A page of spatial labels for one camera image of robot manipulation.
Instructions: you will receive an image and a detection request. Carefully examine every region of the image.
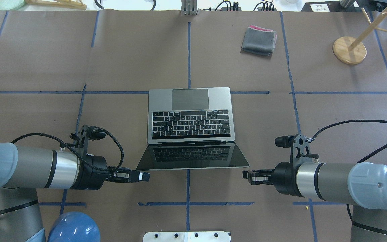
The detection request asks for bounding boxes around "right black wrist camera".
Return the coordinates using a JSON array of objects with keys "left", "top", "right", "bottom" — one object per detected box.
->
[{"left": 275, "top": 133, "right": 319, "bottom": 167}]

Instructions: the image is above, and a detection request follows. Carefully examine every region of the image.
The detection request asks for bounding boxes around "wooden mug tree stand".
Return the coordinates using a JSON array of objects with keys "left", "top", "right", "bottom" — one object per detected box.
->
[{"left": 332, "top": 7, "right": 387, "bottom": 65}]

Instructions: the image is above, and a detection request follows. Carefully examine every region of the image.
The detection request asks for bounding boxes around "left black camera cable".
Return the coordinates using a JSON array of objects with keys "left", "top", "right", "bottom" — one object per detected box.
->
[{"left": 10, "top": 127, "right": 124, "bottom": 173}]

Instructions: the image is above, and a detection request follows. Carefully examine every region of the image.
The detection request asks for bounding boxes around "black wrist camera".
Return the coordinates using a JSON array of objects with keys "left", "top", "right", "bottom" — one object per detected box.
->
[
  {"left": 60, "top": 125, "right": 106, "bottom": 156},
  {"left": 275, "top": 133, "right": 319, "bottom": 167}
]

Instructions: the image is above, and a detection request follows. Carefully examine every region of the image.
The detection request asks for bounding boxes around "aluminium frame post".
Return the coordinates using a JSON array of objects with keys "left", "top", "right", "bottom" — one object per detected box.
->
[{"left": 181, "top": 0, "right": 198, "bottom": 16}]

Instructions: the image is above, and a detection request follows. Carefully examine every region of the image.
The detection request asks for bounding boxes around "grey laptop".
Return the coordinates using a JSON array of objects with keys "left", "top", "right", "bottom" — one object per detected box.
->
[{"left": 137, "top": 87, "right": 249, "bottom": 171}]

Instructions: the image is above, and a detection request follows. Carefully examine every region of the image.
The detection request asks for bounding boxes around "right black camera cable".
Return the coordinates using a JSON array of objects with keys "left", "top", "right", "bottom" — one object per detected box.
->
[{"left": 307, "top": 120, "right": 387, "bottom": 164}]

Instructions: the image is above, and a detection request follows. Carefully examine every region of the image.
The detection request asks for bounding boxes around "black camera cable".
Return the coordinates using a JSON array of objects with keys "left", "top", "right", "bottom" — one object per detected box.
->
[
  {"left": 307, "top": 120, "right": 387, "bottom": 164},
  {"left": 10, "top": 127, "right": 124, "bottom": 173}
]

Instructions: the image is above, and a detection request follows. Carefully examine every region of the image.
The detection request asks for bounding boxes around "black label box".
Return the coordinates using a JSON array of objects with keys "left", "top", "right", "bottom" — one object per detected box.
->
[{"left": 301, "top": 1, "right": 342, "bottom": 12}]

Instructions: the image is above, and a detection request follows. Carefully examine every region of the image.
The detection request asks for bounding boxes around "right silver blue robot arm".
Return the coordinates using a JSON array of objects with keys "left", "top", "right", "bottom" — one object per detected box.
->
[{"left": 243, "top": 162, "right": 387, "bottom": 242}]

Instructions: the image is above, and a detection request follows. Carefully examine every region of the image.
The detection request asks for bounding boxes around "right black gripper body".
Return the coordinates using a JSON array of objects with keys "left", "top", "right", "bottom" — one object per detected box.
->
[{"left": 259, "top": 162, "right": 300, "bottom": 197}]

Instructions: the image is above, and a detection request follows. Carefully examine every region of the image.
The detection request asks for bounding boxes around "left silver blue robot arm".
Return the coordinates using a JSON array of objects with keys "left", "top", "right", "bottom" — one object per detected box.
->
[{"left": 0, "top": 143, "right": 150, "bottom": 242}]

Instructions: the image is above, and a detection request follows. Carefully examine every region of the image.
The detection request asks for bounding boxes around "blue desk lamp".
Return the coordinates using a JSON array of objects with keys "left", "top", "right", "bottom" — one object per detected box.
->
[{"left": 48, "top": 211, "right": 101, "bottom": 242}]

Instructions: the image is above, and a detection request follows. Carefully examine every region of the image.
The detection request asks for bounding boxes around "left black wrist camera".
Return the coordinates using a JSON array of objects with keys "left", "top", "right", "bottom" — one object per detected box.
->
[{"left": 60, "top": 125, "right": 106, "bottom": 156}]

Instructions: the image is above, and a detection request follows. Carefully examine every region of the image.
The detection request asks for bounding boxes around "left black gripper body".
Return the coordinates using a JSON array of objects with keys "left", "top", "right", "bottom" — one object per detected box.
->
[{"left": 70, "top": 164, "right": 130, "bottom": 190}]

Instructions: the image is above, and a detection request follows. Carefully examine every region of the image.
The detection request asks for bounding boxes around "wooden dish rack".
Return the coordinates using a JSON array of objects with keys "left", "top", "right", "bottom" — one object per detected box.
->
[{"left": 25, "top": 0, "right": 87, "bottom": 10}]

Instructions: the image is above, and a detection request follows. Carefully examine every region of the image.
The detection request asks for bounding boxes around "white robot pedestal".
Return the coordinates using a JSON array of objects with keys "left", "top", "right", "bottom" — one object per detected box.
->
[{"left": 143, "top": 231, "right": 232, "bottom": 242}]

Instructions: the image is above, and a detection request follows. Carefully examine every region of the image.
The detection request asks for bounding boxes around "grey pink folded cloth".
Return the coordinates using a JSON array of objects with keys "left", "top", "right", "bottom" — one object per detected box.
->
[{"left": 241, "top": 25, "right": 277, "bottom": 56}]

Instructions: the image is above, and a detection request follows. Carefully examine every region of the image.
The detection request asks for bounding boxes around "pale green plate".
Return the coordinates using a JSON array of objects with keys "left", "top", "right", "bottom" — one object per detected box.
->
[{"left": 0, "top": 0, "right": 26, "bottom": 11}]

